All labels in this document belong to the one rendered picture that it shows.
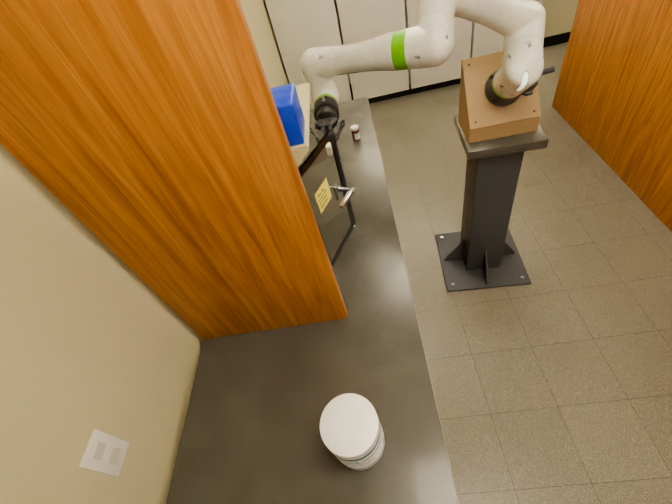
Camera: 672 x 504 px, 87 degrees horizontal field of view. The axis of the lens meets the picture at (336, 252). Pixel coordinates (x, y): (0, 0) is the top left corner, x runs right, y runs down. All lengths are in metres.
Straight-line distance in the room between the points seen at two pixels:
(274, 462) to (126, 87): 0.87
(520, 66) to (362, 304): 0.99
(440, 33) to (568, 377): 1.65
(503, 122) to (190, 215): 1.33
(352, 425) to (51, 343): 0.63
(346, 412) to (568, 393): 1.44
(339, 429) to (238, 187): 0.56
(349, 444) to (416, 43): 1.11
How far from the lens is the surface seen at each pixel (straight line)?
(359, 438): 0.85
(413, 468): 0.98
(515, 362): 2.13
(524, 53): 1.55
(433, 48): 1.26
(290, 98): 0.78
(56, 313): 0.92
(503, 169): 1.88
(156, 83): 0.69
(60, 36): 0.72
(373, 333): 1.10
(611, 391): 2.20
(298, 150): 0.79
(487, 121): 1.72
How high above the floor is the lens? 1.90
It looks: 47 degrees down
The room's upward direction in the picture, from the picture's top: 18 degrees counter-clockwise
